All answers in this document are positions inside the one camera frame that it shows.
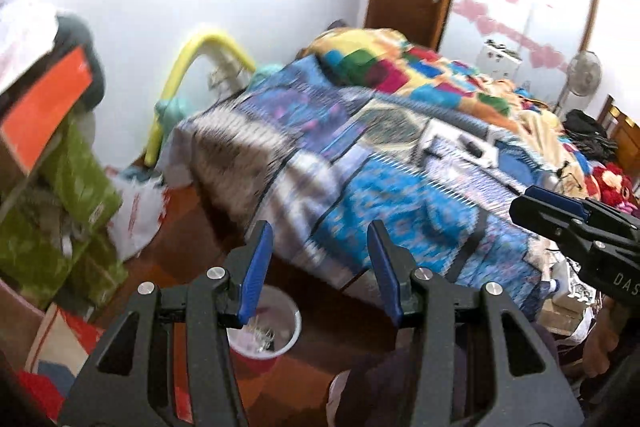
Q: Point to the black cloth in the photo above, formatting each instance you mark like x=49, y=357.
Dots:
x=590, y=132

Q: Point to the wooden chair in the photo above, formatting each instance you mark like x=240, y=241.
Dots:
x=622, y=127

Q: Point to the colourful patchwork blanket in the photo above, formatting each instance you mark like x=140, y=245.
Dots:
x=380, y=67

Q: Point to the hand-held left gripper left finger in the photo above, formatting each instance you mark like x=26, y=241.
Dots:
x=255, y=277

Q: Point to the clear wrapper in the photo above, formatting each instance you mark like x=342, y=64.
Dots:
x=262, y=337

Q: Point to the small white cabinet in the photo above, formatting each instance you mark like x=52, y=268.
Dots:
x=500, y=59

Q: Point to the teal cloth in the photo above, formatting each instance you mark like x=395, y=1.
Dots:
x=170, y=114

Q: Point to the large green leaf-print box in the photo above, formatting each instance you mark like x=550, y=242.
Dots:
x=30, y=252

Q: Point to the red plush toy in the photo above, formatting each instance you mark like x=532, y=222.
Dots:
x=612, y=184

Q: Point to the orange box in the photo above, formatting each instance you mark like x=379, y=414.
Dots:
x=45, y=107

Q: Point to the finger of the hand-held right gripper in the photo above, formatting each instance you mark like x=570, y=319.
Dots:
x=555, y=197
x=537, y=214

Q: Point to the yellow foam tube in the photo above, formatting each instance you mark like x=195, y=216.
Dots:
x=175, y=77

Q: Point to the tall green leaf-print box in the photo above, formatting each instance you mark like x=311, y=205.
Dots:
x=82, y=177

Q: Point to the white box with black items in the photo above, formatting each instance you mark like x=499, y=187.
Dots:
x=455, y=144

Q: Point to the small green leaf-print box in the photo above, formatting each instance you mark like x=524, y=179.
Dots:
x=100, y=272

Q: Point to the red and white paper bag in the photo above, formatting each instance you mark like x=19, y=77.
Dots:
x=60, y=337

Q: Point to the person's pale slipper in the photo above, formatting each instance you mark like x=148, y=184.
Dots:
x=336, y=392

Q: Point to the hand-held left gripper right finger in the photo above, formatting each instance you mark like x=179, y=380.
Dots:
x=385, y=277

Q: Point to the row of pink heart stickers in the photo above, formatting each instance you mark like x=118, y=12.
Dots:
x=487, y=24

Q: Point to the person's right hand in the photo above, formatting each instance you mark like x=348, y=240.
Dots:
x=602, y=342

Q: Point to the red plastic cup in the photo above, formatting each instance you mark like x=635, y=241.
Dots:
x=255, y=362

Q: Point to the person's leg in dark pants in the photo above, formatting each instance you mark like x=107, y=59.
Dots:
x=380, y=377

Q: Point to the bed with patchwork blanket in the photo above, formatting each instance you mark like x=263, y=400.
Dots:
x=390, y=212

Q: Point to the white plastic bag red print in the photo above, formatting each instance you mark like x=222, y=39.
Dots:
x=137, y=212

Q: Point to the white standing fan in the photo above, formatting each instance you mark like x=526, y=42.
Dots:
x=582, y=74

